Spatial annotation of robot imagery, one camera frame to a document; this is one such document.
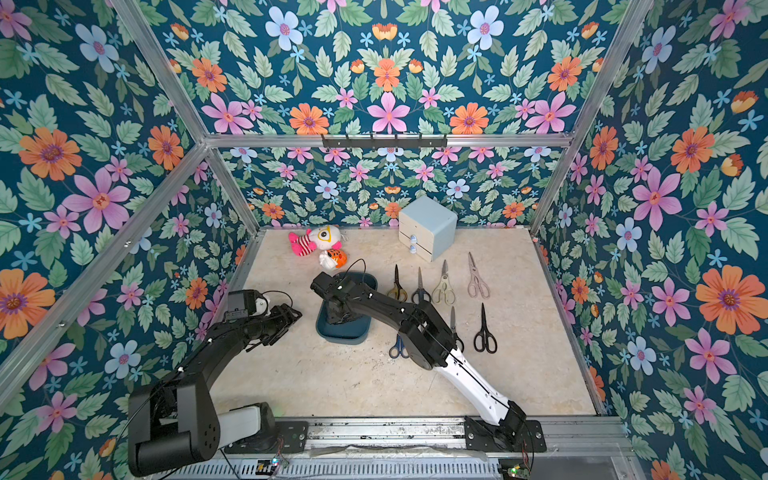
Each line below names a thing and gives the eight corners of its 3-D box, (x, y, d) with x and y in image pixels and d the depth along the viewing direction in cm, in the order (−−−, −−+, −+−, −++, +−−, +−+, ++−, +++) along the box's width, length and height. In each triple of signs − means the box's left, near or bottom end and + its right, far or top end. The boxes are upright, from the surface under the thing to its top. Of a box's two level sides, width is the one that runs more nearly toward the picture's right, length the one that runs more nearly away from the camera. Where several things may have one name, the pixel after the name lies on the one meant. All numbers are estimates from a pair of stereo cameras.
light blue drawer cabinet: (397, 244, 118) (396, 215, 106) (420, 224, 125) (422, 194, 113) (432, 268, 110) (436, 239, 98) (456, 245, 118) (461, 216, 105)
